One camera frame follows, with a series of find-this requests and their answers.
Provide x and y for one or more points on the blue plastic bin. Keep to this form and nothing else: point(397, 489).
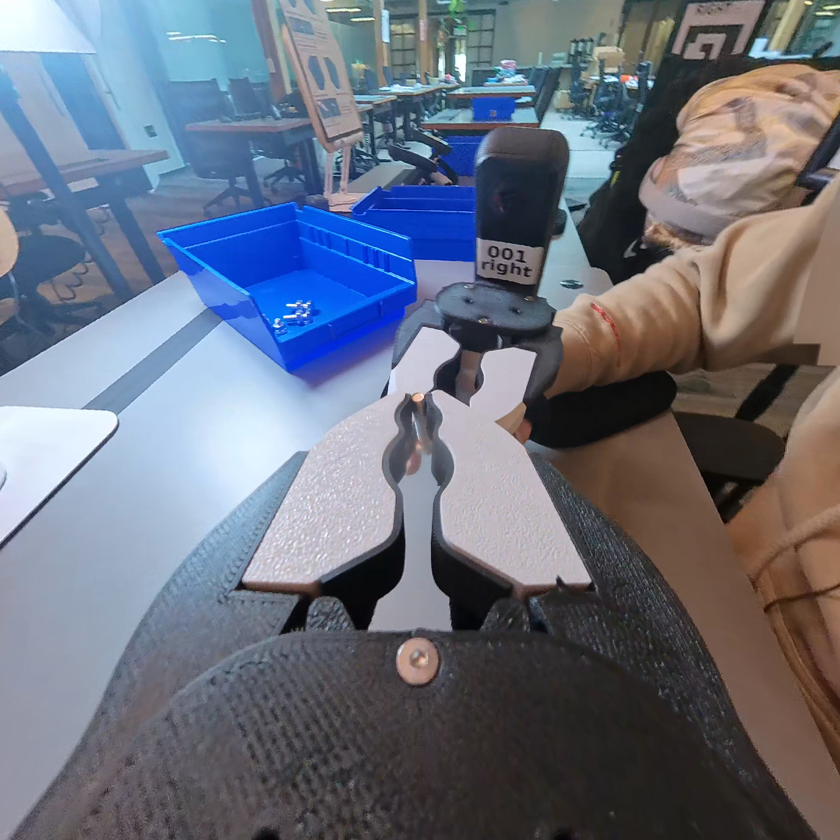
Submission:
point(223, 263)
point(492, 108)
point(462, 154)
point(420, 217)

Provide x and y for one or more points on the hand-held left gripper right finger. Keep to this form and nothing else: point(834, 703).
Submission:
point(512, 512)

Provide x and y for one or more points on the person's torso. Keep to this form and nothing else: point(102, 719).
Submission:
point(801, 551)

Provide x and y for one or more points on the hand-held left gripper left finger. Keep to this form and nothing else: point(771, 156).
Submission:
point(326, 512)

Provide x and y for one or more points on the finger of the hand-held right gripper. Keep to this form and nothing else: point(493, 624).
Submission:
point(504, 381)
point(423, 368)

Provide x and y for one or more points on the black white marker sign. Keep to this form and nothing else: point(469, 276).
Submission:
point(715, 26)

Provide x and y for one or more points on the white document stand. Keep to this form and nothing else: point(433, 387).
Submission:
point(40, 460)

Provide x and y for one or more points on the wooden poster stand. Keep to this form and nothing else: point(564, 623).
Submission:
point(322, 66)

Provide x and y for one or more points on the black wrist rest pad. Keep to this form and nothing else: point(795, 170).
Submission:
point(604, 407)

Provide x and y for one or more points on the person's right hand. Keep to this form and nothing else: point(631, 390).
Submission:
point(517, 423)

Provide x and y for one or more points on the person's right forearm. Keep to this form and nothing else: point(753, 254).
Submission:
point(656, 315)

